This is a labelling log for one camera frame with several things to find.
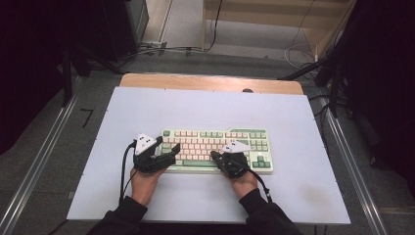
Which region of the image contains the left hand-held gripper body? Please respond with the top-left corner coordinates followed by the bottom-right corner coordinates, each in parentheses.
top-left (131, 132), bottom-right (177, 174)

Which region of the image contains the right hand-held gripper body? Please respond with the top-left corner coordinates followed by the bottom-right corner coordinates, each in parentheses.
top-left (216, 140), bottom-right (253, 179)

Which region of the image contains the green and cream mechanical keyboard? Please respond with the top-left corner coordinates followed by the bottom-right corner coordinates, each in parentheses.
top-left (161, 127), bottom-right (274, 174)

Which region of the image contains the person's right hand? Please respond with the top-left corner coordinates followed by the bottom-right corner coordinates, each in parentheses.
top-left (224, 170), bottom-right (259, 201)

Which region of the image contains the person's left hand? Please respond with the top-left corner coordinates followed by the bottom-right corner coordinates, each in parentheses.
top-left (130, 166), bottom-right (167, 208)

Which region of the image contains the wooden table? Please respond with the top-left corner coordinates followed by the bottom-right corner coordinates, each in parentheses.
top-left (118, 71), bottom-right (305, 96)

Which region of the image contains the black metal stand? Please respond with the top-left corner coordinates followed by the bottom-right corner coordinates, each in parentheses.
top-left (62, 48), bottom-right (74, 107)

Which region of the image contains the dark cabinet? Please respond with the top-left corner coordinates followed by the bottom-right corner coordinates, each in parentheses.
top-left (101, 0), bottom-right (150, 63)

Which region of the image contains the black tripod stand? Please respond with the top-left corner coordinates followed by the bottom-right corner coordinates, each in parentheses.
top-left (277, 58), bottom-right (342, 118)

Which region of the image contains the dark curtain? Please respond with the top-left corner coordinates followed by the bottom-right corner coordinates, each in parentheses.
top-left (339, 0), bottom-right (415, 197)
top-left (0, 0), bottom-right (109, 155)

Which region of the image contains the light wooden shelf unit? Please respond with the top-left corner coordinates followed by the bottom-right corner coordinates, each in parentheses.
top-left (202, 0), bottom-right (356, 63)

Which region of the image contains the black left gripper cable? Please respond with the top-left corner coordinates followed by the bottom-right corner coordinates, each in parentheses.
top-left (118, 140), bottom-right (138, 204)

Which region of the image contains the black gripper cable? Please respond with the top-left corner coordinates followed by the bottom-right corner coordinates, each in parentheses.
top-left (118, 140), bottom-right (138, 204)
top-left (248, 167), bottom-right (273, 204)

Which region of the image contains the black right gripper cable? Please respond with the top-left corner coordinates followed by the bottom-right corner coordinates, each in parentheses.
top-left (248, 167), bottom-right (273, 204)

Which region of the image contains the bundle of floor cables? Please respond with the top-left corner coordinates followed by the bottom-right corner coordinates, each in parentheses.
top-left (118, 40), bottom-right (209, 65)

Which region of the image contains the metal floor rail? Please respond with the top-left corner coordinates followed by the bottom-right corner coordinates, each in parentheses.
top-left (321, 97), bottom-right (390, 235)
top-left (0, 94), bottom-right (79, 235)

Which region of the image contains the black hanging cable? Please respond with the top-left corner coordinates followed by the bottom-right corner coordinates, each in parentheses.
top-left (207, 0), bottom-right (224, 52)

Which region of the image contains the white cable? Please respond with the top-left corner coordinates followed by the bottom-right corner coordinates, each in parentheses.
top-left (285, 0), bottom-right (317, 71)

